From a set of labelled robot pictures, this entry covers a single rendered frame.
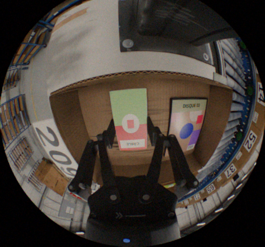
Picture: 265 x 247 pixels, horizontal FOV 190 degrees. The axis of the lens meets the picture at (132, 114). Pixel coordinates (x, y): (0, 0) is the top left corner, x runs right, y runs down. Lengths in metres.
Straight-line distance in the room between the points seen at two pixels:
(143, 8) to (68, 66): 0.22
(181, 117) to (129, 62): 0.18
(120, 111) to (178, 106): 0.13
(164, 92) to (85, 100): 0.18
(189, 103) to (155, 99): 0.09
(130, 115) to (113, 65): 0.12
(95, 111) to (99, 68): 0.10
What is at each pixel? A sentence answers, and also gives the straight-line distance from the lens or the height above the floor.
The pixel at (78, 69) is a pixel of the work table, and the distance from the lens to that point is 0.24.
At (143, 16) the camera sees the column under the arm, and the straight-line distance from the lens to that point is 0.16.
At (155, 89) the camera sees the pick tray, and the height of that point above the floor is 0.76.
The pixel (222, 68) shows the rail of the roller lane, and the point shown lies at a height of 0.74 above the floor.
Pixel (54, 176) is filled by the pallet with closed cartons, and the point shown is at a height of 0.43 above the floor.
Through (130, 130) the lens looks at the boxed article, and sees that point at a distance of 0.20.
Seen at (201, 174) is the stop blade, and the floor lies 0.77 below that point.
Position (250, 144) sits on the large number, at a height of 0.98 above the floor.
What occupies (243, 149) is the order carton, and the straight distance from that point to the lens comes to 1.03.
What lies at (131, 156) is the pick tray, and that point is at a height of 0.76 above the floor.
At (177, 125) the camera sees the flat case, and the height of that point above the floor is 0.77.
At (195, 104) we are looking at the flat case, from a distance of 0.25.
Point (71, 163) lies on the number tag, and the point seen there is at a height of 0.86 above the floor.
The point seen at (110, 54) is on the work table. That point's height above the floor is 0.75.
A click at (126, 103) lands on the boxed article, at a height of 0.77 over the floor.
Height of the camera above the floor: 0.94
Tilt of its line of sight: 68 degrees down
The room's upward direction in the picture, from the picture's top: 177 degrees clockwise
